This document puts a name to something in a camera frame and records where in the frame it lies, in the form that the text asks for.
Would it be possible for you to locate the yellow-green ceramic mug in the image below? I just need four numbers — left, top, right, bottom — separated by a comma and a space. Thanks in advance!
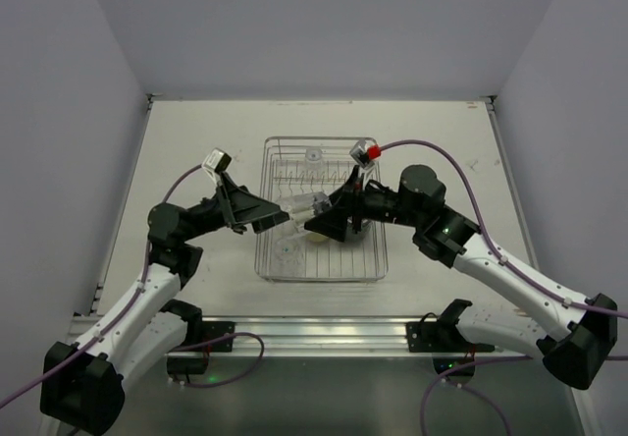
305, 233, 328, 244

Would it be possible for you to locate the clear faceted glass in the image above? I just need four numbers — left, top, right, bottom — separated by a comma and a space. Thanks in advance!
278, 191, 332, 232
271, 240, 304, 278

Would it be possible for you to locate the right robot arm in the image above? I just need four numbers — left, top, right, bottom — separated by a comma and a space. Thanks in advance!
305, 165, 618, 390

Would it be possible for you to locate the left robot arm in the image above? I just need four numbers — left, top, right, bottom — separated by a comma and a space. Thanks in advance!
40, 173, 289, 435

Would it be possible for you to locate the dark grey ceramic mug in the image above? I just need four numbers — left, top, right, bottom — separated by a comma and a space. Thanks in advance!
344, 220, 372, 245

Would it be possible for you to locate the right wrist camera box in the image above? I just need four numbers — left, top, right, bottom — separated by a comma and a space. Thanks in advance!
349, 138, 382, 171

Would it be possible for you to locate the metal wire dish rack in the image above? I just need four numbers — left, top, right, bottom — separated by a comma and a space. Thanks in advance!
254, 136, 389, 283

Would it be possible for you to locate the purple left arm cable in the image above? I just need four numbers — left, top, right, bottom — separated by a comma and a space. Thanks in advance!
0, 165, 217, 410

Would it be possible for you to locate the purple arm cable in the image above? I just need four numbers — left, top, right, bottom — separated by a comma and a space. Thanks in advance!
380, 138, 628, 319
0, 165, 217, 410

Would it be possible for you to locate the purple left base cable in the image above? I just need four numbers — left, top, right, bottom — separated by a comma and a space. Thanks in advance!
166, 331, 266, 389

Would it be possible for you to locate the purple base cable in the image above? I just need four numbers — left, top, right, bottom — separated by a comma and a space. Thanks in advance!
166, 331, 266, 389
422, 354, 531, 436

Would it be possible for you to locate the aluminium table edge rail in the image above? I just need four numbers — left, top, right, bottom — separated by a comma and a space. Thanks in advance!
203, 308, 548, 357

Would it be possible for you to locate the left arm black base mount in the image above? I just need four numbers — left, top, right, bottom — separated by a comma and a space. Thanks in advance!
173, 320, 236, 354

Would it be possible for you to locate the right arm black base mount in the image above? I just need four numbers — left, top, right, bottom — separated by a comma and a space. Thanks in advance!
405, 299, 474, 353

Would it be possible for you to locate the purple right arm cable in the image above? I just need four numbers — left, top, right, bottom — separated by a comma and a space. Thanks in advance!
380, 138, 628, 319

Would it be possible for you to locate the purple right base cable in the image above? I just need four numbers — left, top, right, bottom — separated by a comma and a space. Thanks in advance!
422, 354, 531, 436

